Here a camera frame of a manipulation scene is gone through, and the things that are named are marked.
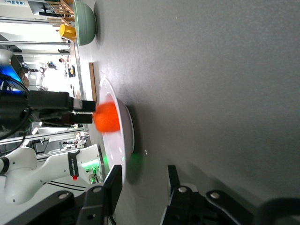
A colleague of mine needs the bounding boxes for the wooden peg rack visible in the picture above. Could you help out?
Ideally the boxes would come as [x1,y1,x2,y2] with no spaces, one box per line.
[44,0,76,27]

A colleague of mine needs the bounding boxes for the yellow cup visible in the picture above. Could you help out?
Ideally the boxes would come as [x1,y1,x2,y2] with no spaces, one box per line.
[58,23,77,42]

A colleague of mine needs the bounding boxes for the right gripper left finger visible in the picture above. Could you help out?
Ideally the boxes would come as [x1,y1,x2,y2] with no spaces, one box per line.
[76,165,123,225]

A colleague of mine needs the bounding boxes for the white round plate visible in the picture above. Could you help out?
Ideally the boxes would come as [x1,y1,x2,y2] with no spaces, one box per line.
[97,77,135,187]

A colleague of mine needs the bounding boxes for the pale green bowl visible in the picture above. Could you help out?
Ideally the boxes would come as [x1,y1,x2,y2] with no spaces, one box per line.
[73,0,98,46]

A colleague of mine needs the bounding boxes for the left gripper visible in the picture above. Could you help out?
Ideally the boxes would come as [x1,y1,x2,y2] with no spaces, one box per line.
[27,90,97,128]

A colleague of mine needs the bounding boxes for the black left arm base cables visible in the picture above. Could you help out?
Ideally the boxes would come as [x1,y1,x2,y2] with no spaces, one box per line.
[43,180,87,191]

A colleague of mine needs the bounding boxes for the orange fruit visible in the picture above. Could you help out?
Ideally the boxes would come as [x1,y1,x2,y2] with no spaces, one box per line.
[92,101,121,134]

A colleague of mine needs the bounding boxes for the person in white shirt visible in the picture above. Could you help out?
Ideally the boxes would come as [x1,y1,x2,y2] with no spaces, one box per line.
[42,58,68,92]

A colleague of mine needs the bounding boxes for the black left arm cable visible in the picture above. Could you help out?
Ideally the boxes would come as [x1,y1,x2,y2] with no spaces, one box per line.
[0,74,32,141]

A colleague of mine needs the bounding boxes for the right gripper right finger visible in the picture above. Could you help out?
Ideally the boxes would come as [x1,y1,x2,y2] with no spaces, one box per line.
[161,165,213,225]

